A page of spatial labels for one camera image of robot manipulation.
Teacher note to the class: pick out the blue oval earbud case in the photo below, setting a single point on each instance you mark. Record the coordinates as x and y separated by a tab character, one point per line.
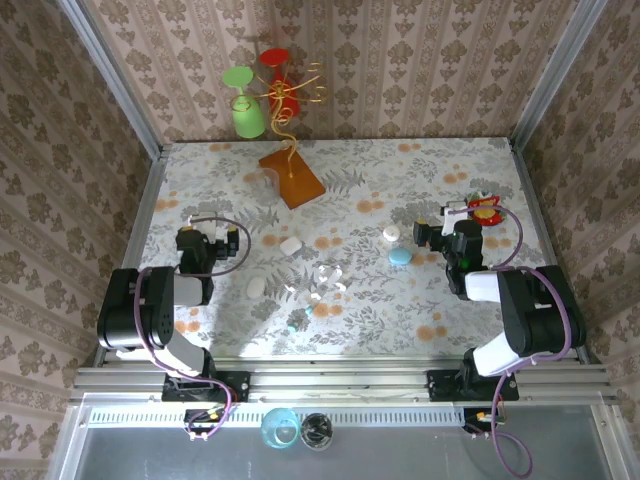
400	257

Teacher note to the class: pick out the white round earbud case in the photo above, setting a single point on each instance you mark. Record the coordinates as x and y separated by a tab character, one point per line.
391	234

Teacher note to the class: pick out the white oval earbud case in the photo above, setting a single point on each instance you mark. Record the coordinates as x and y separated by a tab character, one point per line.
255	286

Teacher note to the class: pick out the white rounded square earbud case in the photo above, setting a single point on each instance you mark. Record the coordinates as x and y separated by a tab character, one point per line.
290	246

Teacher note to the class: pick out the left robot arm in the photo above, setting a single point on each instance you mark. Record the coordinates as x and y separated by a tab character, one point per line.
150	310

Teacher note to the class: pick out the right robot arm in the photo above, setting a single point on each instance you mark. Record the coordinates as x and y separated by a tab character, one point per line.
530	310

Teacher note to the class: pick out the floral patterned table cover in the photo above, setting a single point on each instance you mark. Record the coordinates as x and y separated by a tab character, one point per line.
400	310

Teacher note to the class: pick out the green wine glass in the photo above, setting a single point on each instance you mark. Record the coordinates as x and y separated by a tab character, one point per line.
248	120

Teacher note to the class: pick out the red wine glass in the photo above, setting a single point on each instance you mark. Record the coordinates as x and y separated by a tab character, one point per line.
274	56

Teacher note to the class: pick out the teal drinking glass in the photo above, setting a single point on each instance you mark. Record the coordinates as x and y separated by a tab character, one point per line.
272	435

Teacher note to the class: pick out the dark clear drinking glass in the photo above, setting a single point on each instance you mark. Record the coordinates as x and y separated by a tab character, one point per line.
316	431

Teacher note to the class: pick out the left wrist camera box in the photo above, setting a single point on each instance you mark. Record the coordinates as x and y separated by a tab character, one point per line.
205	222

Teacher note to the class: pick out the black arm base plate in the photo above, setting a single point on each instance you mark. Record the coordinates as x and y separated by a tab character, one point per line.
237	385
442	385

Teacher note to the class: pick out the aluminium extrusion frame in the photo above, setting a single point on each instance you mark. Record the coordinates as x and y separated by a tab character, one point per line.
350	384

